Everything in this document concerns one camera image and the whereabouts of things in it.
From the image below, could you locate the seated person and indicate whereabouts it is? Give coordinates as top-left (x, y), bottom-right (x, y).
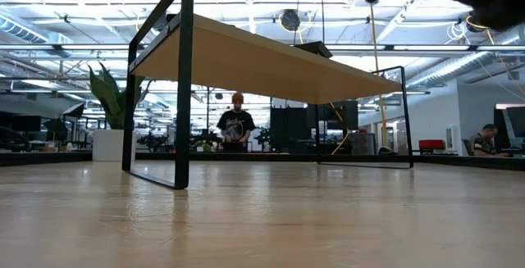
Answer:
top-left (467, 123), bottom-right (509, 157)

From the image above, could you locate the yellow hanging cable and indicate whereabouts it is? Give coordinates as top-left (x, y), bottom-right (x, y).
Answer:
top-left (368, 3), bottom-right (389, 148)

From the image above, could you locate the black aluminium table frame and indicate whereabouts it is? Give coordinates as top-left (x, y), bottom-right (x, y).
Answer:
top-left (0, 149), bottom-right (525, 170)

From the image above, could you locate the red box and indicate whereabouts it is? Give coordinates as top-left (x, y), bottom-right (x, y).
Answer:
top-left (418, 139), bottom-right (446, 151)

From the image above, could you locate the black ceiling cable reel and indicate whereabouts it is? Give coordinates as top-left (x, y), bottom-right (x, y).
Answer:
top-left (281, 8), bottom-right (301, 32)

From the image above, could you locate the black computer monitor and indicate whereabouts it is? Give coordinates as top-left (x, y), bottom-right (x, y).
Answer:
top-left (494, 102), bottom-right (525, 150)
top-left (0, 111), bottom-right (42, 134)

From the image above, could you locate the green plant in white pot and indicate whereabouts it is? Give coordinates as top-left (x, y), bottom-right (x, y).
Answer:
top-left (88, 62), bottom-right (151, 162)

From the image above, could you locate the wooden shelf with black legs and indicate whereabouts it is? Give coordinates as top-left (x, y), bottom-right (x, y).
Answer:
top-left (121, 0), bottom-right (414, 190)

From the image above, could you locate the black angled lamp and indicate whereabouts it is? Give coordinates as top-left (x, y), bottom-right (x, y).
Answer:
top-left (61, 102), bottom-right (86, 129)

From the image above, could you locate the standing person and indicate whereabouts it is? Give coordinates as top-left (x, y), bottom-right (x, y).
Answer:
top-left (216, 91), bottom-right (256, 153)

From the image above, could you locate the black cabinet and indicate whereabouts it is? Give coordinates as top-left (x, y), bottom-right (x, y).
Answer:
top-left (269, 100), bottom-right (360, 154)

